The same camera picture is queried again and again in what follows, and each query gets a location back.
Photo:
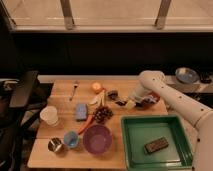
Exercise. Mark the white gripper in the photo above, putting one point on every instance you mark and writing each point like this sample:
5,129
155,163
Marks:
136,95

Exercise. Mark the black handled brush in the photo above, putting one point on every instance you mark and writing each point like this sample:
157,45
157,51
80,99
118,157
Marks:
113,95

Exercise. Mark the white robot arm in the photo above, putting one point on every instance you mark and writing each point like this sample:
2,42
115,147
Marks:
197,114

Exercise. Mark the red bowl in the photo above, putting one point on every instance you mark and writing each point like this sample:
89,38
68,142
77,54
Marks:
154,95

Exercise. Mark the green plastic tray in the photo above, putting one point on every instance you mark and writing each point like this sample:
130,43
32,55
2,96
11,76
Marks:
137,131

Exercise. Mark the yellow banana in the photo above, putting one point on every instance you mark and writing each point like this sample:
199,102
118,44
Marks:
98,99

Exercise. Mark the bunch of dark grapes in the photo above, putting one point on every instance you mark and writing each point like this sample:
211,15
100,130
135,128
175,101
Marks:
102,114

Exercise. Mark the orange fruit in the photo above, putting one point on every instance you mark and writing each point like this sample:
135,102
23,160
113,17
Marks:
97,87

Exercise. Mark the orange carrot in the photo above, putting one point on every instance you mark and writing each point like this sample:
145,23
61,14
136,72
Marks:
86,124

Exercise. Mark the purple bowl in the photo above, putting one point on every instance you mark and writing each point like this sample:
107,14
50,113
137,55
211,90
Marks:
97,139

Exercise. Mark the dark chocolate bar block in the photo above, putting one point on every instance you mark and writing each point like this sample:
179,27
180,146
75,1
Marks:
156,145

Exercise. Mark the blue sponge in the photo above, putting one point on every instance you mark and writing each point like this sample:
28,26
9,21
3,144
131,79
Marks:
81,112

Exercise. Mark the metal fork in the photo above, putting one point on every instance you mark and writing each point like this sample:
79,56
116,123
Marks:
75,86

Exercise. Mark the blue plate on ledge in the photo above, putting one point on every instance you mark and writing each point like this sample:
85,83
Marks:
186,75

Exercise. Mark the small blue cup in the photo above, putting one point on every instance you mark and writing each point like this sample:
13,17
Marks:
71,139

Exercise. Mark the white plastic cup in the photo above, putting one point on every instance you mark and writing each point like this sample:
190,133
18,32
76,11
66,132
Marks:
50,115

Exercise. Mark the small metal cup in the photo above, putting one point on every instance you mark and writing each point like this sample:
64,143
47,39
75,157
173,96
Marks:
55,145

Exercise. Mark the black chair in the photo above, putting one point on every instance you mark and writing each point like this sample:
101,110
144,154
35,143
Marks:
19,109

